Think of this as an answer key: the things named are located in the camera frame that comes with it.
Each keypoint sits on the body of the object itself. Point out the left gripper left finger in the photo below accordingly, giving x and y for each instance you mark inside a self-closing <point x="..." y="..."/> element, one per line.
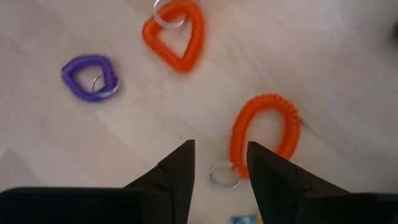
<point x="149" y="199"/>

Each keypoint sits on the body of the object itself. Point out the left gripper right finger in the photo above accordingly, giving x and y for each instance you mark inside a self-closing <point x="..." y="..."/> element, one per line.
<point x="286" y="196"/>

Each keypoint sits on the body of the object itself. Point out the green yellow crayon box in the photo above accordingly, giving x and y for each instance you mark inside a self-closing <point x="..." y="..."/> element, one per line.
<point x="244" y="219"/>

